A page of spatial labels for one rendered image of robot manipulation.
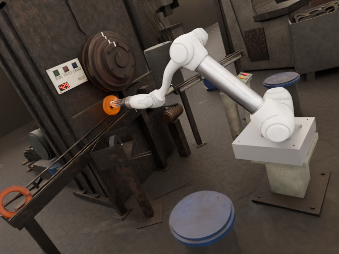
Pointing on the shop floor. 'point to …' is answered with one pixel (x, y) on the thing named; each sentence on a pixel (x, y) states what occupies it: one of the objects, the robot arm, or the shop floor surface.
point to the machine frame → (11, 28)
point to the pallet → (31, 156)
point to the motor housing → (176, 129)
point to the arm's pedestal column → (293, 189)
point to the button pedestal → (250, 88)
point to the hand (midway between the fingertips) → (111, 103)
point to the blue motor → (209, 85)
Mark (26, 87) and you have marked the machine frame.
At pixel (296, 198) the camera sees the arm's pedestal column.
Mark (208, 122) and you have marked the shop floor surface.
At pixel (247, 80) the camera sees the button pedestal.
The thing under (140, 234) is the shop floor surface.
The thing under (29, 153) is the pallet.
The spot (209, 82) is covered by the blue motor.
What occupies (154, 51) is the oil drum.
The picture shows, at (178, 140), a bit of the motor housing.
